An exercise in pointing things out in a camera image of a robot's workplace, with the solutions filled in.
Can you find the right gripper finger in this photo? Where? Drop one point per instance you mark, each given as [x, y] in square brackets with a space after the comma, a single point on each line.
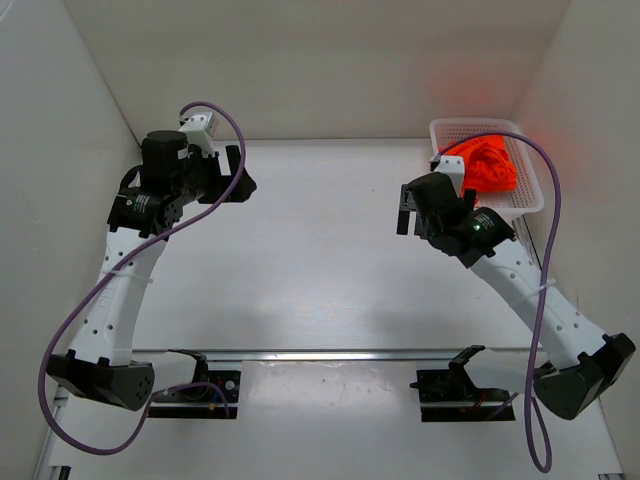
[406, 199]
[403, 218]

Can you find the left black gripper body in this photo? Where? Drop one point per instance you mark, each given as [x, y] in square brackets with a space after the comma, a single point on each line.
[203, 180]

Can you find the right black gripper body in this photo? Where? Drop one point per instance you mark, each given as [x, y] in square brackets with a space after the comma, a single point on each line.
[422, 230]

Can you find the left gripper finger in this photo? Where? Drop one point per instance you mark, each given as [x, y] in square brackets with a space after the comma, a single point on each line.
[243, 190]
[234, 157]

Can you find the orange shorts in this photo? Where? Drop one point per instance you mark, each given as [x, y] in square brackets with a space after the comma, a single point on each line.
[488, 167]

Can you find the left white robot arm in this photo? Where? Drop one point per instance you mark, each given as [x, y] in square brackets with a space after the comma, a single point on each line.
[98, 364]

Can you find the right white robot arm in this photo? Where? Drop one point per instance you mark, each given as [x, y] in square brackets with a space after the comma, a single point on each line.
[579, 361]

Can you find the white perforated plastic basket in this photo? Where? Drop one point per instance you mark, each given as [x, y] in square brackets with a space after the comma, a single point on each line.
[527, 197]

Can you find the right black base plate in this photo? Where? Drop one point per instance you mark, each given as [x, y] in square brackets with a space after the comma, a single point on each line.
[449, 395]

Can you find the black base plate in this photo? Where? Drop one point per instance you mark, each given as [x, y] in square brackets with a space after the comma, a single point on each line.
[449, 395]
[185, 387]

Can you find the aluminium frame rail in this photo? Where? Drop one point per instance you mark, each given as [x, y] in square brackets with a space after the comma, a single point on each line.
[328, 355]

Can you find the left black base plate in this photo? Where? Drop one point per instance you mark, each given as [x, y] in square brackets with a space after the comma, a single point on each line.
[185, 387]

